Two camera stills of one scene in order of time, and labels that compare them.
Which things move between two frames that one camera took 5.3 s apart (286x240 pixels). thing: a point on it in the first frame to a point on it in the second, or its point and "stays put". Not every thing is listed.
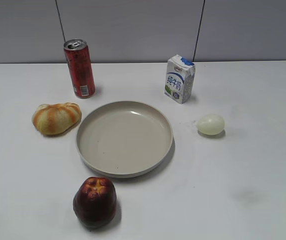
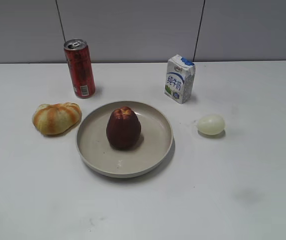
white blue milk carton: [180, 73] stays put
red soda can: [79, 61] stays put
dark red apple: [95, 203] to [123, 128]
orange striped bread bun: [53, 119] stays put
